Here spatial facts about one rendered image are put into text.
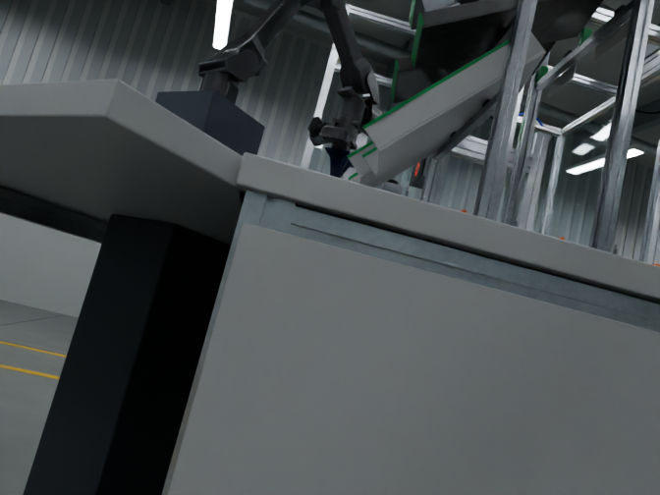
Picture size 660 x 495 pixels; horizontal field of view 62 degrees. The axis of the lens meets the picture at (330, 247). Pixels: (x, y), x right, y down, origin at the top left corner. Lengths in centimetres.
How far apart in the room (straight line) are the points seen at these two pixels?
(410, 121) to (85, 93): 49
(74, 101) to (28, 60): 965
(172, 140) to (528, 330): 34
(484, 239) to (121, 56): 954
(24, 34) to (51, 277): 378
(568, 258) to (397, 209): 16
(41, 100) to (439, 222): 34
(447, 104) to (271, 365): 49
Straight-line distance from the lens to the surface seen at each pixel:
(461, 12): 90
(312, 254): 48
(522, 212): 257
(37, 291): 938
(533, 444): 54
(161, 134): 44
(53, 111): 47
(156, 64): 988
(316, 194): 48
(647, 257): 228
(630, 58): 93
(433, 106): 82
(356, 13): 238
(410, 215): 50
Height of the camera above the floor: 73
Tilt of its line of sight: 8 degrees up
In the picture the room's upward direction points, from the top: 14 degrees clockwise
